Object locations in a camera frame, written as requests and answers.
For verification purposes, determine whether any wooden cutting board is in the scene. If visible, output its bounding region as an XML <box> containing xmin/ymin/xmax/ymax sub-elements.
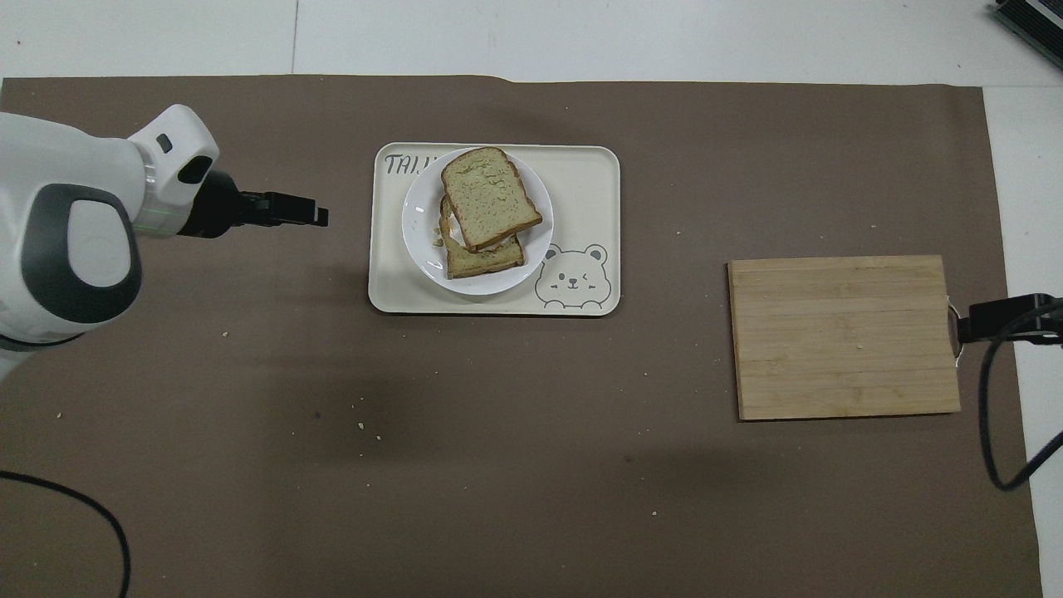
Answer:
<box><xmin>727</xmin><ymin>255</ymin><xmax>963</xmax><ymax>422</ymax></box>

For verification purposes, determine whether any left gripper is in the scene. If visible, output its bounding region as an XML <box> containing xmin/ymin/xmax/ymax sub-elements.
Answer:
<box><xmin>176</xmin><ymin>169</ymin><xmax>255</xmax><ymax>240</ymax></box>

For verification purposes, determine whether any black stand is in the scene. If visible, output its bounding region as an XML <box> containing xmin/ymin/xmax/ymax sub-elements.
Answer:
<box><xmin>992</xmin><ymin>0</ymin><xmax>1063</xmax><ymax>48</ymax></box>

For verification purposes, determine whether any white round plate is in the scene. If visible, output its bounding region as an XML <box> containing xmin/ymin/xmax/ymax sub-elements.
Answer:
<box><xmin>402</xmin><ymin>148</ymin><xmax>555</xmax><ymax>297</ymax></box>

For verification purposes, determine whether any black cable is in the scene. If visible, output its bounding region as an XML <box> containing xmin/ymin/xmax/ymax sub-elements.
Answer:
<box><xmin>0</xmin><ymin>471</ymin><xmax>133</xmax><ymax>598</ymax></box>
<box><xmin>977</xmin><ymin>299</ymin><xmax>1063</xmax><ymax>492</ymax></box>

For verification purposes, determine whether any cream tray with bear print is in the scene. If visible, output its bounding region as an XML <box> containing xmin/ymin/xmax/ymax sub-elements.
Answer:
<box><xmin>368</xmin><ymin>143</ymin><xmax>622</xmax><ymax>317</ymax></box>

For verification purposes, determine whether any toasted bread slice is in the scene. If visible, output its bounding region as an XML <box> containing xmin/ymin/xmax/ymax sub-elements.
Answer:
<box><xmin>438</xmin><ymin>194</ymin><xmax>527</xmax><ymax>280</ymax></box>
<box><xmin>440</xmin><ymin>147</ymin><xmax>544</xmax><ymax>253</ymax></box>

